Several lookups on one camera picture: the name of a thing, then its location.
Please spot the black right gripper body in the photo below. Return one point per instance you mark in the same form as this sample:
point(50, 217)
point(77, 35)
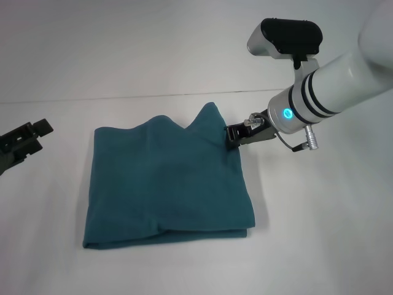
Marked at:
point(258, 132)

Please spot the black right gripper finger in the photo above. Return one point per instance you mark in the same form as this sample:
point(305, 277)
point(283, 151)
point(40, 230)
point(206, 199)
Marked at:
point(230, 130)
point(235, 142)

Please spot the teal blue FREE t-shirt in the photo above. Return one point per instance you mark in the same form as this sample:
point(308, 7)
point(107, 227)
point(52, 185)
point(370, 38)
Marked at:
point(165, 184)

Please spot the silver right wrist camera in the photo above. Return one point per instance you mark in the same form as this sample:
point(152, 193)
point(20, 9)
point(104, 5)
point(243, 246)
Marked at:
point(285, 37)

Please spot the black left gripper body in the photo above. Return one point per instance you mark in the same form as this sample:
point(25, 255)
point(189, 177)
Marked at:
point(6, 155)

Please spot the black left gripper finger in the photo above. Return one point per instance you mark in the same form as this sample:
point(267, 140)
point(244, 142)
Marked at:
point(29, 147)
point(40, 127)

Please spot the silver camera mount bracket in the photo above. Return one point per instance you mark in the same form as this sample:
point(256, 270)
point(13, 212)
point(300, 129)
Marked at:
point(304, 66)

